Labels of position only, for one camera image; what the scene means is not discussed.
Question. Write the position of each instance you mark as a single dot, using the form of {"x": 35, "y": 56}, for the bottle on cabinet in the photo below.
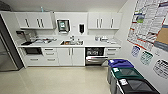
{"x": 42, "y": 9}

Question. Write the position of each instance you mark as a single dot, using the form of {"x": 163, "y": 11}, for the stainless steel refrigerator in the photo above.
{"x": 8, "y": 50}

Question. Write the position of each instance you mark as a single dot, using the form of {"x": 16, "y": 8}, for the green lidded waste bin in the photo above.
{"x": 128, "y": 72}

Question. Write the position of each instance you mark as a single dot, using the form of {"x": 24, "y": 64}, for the black wall soap dispenser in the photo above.
{"x": 81, "y": 28}

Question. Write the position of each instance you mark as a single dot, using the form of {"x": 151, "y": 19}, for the dish rack with dishes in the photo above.
{"x": 41, "y": 41}

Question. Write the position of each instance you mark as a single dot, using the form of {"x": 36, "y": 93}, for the blue lidded waste bin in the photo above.
{"x": 120, "y": 63}

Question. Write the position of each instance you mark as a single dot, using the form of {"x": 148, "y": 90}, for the stainless steel dishwasher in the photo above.
{"x": 96, "y": 55}

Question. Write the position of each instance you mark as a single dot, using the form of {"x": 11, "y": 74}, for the white sink base cabinet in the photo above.
{"x": 70, "y": 56}

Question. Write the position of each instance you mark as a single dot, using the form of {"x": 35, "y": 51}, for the steel paper towel dispenser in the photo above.
{"x": 63, "y": 26}

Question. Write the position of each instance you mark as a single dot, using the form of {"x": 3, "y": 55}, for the white drawer stack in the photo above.
{"x": 50, "y": 56}
{"x": 112, "y": 52}

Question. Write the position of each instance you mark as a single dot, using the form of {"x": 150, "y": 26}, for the chrome sink faucet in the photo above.
{"x": 72, "y": 38}

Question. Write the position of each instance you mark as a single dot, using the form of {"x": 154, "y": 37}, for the white drawer under microwave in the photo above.
{"x": 33, "y": 60}

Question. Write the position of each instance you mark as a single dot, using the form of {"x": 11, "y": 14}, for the brown and blue poster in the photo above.
{"x": 162, "y": 36}

